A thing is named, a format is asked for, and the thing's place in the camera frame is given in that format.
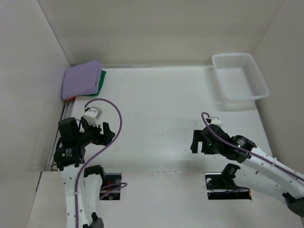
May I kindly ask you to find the lavender t shirt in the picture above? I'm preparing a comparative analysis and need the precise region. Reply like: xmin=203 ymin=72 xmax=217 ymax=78
xmin=62 ymin=60 xmax=102 ymax=100

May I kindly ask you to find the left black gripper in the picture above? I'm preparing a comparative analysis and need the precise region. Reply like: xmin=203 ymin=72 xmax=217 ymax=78
xmin=76 ymin=117 xmax=115 ymax=146

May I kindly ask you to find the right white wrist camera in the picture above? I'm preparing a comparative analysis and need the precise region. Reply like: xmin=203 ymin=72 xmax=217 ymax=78
xmin=206 ymin=116 xmax=222 ymax=127

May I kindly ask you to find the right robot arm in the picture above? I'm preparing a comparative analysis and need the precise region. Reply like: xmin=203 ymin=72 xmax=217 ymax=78
xmin=190 ymin=124 xmax=304 ymax=217

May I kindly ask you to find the white plastic laundry basket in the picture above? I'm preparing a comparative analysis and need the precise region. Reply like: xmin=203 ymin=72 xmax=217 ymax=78
xmin=212 ymin=53 xmax=270 ymax=104

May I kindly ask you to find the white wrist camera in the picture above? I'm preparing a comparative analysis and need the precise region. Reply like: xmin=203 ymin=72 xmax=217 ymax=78
xmin=206 ymin=116 xmax=222 ymax=127
xmin=83 ymin=106 xmax=103 ymax=128

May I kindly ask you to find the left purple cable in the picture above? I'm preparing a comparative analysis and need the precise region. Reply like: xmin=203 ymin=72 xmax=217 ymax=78
xmin=74 ymin=98 xmax=128 ymax=228

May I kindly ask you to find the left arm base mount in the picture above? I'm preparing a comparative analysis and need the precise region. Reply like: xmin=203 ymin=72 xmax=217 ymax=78
xmin=100 ymin=173 xmax=122 ymax=201

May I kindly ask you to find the green t shirt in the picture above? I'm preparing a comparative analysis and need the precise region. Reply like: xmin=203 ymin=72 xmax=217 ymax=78
xmin=87 ymin=70 xmax=106 ymax=97

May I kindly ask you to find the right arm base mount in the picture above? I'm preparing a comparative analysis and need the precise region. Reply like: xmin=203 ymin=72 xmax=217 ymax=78
xmin=205 ymin=172 xmax=252 ymax=200

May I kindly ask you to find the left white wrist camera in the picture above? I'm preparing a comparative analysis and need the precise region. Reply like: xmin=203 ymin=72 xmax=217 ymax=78
xmin=83 ymin=106 xmax=103 ymax=128

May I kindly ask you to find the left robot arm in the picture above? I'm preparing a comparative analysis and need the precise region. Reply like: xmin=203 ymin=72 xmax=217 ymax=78
xmin=54 ymin=117 xmax=115 ymax=228

